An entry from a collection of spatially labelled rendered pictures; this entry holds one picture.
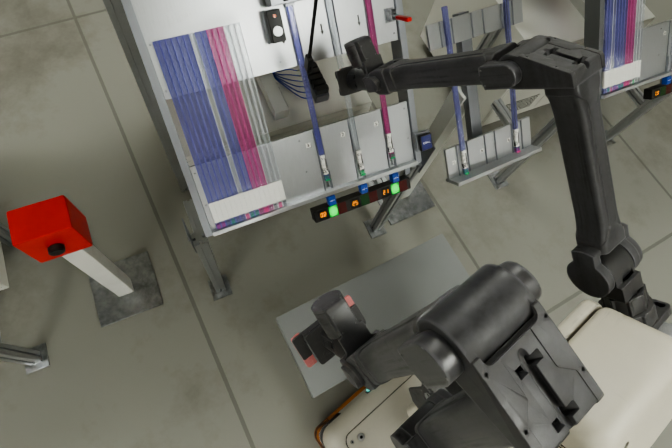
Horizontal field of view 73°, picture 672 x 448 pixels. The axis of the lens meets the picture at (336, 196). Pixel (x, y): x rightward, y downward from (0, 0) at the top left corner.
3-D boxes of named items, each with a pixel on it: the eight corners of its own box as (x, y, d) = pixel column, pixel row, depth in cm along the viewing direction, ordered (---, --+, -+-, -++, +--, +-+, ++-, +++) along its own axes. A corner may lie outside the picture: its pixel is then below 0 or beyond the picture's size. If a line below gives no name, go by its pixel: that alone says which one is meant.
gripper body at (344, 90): (333, 71, 117) (344, 71, 111) (368, 61, 120) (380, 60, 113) (339, 96, 119) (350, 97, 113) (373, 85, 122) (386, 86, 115)
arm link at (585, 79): (566, 52, 59) (611, 22, 63) (486, 59, 71) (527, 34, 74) (613, 305, 77) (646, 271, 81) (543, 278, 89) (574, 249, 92)
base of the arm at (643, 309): (637, 353, 77) (674, 310, 82) (628, 318, 75) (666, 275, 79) (589, 334, 85) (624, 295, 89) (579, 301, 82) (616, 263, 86)
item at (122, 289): (163, 304, 186) (99, 244, 115) (101, 327, 179) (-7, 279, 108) (147, 251, 193) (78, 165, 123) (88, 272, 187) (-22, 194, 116)
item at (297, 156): (410, 157, 147) (415, 159, 144) (210, 226, 129) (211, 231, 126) (402, 100, 139) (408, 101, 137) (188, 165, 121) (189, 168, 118)
